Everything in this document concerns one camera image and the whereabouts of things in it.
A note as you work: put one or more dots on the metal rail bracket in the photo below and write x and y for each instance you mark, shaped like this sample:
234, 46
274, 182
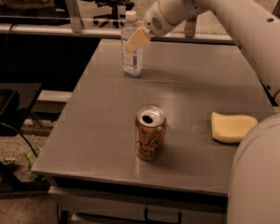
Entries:
74, 16
190, 26

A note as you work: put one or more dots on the clear plastic water bottle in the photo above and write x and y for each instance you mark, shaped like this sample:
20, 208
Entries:
132, 62

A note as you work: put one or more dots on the left metal rail bracket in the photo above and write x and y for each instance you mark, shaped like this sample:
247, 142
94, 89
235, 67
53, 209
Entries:
74, 16

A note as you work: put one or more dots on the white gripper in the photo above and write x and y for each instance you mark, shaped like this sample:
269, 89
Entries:
154, 20

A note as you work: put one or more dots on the right metal rail bracket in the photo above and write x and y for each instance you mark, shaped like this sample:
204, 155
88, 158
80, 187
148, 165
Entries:
190, 26

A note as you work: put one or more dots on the yellow sponge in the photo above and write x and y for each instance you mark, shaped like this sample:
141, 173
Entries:
231, 129

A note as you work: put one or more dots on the orange LaCroix soda can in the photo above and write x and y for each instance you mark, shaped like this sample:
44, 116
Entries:
150, 129

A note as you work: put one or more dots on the black side stand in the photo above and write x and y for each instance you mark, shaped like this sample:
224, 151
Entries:
16, 103

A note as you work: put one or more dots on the seated person in background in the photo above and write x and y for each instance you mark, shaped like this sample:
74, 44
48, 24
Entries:
28, 8

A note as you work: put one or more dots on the grey metal rail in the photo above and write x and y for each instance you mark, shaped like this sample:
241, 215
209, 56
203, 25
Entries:
110, 34

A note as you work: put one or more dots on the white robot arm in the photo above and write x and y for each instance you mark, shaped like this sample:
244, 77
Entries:
254, 187

